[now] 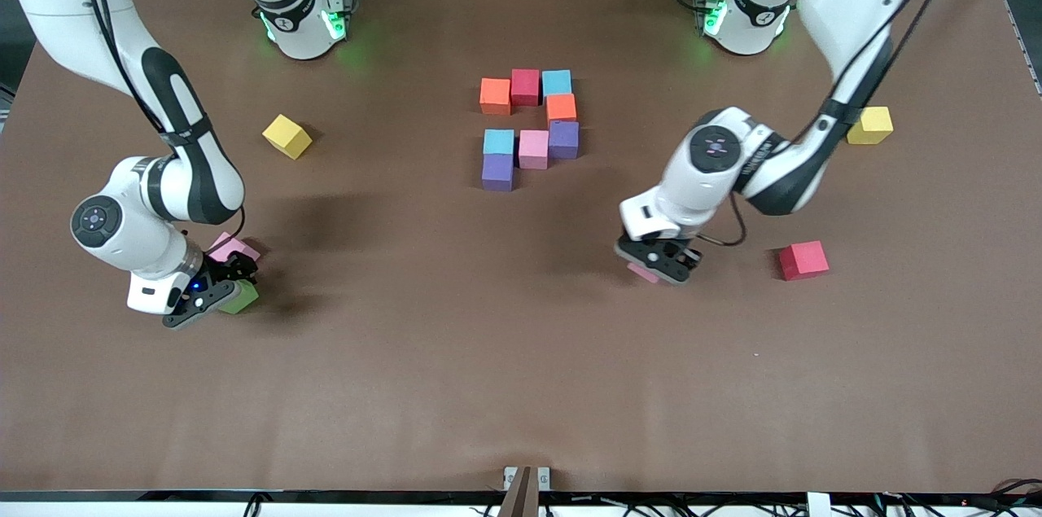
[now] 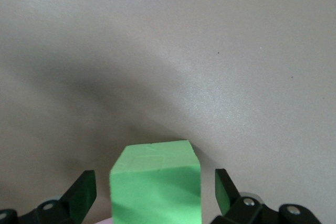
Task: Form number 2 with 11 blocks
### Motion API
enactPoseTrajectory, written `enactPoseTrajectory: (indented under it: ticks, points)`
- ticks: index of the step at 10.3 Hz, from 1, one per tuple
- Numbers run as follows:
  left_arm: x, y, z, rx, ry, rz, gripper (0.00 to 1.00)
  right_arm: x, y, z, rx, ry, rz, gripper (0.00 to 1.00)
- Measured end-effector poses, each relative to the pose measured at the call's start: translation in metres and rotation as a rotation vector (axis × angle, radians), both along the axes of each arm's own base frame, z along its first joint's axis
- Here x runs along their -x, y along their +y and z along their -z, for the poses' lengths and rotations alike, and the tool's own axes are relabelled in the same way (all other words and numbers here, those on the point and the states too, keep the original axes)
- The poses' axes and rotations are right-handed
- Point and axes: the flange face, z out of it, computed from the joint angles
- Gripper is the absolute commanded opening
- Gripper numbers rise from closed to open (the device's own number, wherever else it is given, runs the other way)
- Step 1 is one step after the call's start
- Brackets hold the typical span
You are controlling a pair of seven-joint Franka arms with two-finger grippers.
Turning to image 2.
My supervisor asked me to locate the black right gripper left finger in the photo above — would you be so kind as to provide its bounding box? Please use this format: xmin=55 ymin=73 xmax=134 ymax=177
xmin=0 ymin=170 xmax=97 ymax=224

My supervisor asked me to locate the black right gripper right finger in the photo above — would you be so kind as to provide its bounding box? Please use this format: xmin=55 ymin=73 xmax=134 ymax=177
xmin=211 ymin=168 xmax=322 ymax=224

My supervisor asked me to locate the green foam cube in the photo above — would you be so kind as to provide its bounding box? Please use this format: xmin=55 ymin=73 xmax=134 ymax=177
xmin=109 ymin=140 xmax=203 ymax=224

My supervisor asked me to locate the pink foam cube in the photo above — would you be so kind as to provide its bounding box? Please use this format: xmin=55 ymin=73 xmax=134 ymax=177
xmin=91 ymin=216 xmax=115 ymax=224

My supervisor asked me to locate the brown table mat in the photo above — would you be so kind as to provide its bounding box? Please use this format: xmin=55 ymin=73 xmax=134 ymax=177
xmin=0 ymin=0 xmax=336 ymax=224

